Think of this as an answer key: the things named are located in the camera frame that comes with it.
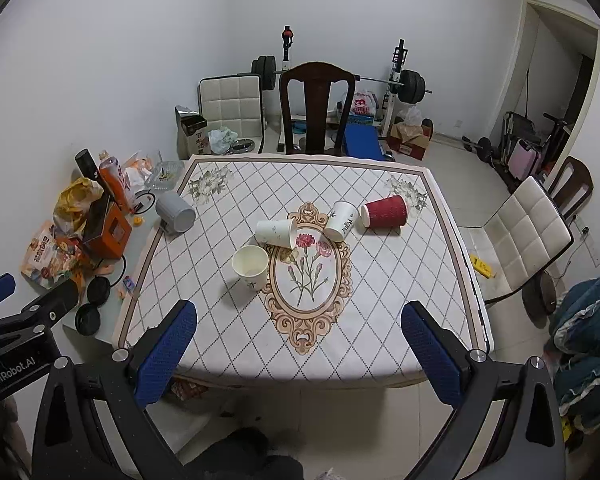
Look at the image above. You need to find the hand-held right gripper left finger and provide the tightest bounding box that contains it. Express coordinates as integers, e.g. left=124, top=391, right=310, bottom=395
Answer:
left=30, top=299, right=201, bottom=480

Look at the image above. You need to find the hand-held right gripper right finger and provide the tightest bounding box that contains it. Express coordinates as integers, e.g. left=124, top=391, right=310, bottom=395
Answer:
left=401, top=301, right=567, bottom=480

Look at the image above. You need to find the plain white paper cup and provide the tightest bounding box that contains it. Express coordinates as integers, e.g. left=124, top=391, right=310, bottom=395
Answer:
left=231, top=245, right=271, bottom=293

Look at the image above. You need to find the red ribbed paper cup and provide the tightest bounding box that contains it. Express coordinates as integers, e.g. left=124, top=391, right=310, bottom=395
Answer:
left=360, top=195, right=410, bottom=230

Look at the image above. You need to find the white cup with plant print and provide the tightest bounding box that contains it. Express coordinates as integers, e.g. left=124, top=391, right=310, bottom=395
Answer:
left=323, top=200, right=359, bottom=242

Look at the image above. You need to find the white speckled paper cup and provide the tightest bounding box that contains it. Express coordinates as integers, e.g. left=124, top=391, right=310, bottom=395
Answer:
left=255, top=217, right=299, bottom=250

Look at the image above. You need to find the black round lid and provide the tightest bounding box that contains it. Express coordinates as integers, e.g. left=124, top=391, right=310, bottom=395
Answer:
left=86, top=278, right=111, bottom=306
left=75, top=305, right=102, bottom=337

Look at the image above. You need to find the orange snack bag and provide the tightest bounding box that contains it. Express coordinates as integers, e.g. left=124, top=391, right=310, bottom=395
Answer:
left=20, top=221, right=88, bottom=291

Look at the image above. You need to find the orange box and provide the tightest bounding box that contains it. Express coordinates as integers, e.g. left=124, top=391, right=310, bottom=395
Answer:
left=82, top=195, right=133, bottom=260

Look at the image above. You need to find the floral patterned tablecloth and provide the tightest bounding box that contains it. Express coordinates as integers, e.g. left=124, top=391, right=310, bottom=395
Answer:
left=111, top=154, right=494, bottom=391

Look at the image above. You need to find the yellow plastic bag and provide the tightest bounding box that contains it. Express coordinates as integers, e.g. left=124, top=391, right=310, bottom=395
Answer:
left=53, top=177, right=104, bottom=236

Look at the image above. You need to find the yellow floor item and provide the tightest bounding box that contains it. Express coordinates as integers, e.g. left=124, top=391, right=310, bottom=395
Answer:
left=470, top=255, right=496, bottom=279

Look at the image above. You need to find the person's dark trouser leg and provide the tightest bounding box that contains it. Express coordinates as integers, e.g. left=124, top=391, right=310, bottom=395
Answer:
left=177, top=427, right=306, bottom=480

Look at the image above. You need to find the orange drink bottle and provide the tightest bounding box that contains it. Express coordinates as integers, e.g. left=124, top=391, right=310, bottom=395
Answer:
left=99, top=156, right=133, bottom=211

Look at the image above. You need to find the black cylinder bottle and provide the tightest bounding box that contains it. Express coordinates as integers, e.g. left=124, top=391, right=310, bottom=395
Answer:
left=74, top=148, right=101, bottom=183

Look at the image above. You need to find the grey mug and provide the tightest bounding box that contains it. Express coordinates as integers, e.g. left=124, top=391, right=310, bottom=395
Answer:
left=155, top=191, right=197, bottom=235

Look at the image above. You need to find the white padded chair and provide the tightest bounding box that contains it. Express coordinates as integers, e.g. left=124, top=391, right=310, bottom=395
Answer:
left=197, top=73, right=267, bottom=155
left=457, top=176, right=575, bottom=306

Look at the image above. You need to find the blue denim cloth pile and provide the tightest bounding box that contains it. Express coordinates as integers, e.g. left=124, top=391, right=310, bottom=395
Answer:
left=547, top=247, right=600, bottom=436

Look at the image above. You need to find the clear plastic container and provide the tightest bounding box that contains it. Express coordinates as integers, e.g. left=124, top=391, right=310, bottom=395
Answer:
left=142, top=160, right=186, bottom=192

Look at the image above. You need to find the black floor dumbbell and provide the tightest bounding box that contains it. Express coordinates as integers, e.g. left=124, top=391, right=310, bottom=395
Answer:
left=461, top=135, right=495, bottom=163

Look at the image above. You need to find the pink suitcase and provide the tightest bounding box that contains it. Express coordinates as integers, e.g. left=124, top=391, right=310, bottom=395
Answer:
left=507, top=140, right=543, bottom=181

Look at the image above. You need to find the red and brown cardboard box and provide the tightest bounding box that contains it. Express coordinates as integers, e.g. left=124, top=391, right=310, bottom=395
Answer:
left=387, top=119, right=435, bottom=157

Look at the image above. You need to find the blue weight bench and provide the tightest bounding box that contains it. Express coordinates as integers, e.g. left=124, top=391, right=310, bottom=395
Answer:
left=342, top=122, right=396, bottom=162

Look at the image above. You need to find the crumpled white plastic bag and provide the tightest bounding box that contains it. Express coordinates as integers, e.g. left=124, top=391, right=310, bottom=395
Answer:
left=207, top=127, right=240, bottom=153

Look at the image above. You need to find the dark wooden chair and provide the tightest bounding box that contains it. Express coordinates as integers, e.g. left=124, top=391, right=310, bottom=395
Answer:
left=547, top=156, right=595, bottom=221
left=279, top=61, right=357, bottom=157

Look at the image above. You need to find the clear plastic bag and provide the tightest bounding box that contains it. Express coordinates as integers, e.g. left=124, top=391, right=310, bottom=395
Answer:
left=397, top=105, right=425, bottom=128

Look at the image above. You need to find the black scooter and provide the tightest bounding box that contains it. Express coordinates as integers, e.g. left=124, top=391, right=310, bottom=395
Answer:
left=535, top=112, right=573, bottom=171

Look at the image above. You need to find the red and white plastic bag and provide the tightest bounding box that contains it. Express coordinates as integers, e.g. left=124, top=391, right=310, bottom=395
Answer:
left=350, top=91, right=378, bottom=118

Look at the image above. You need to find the barbell with black plates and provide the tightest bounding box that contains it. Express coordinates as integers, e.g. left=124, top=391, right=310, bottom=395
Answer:
left=251, top=55, right=433, bottom=106

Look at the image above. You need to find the white barbell rack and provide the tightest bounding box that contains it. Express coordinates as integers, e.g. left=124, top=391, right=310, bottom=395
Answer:
left=372, top=38, right=408, bottom=138

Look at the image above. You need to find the black cable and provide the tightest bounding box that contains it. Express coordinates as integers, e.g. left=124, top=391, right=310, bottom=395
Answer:
left=130, top=189, right=157, bottom=217

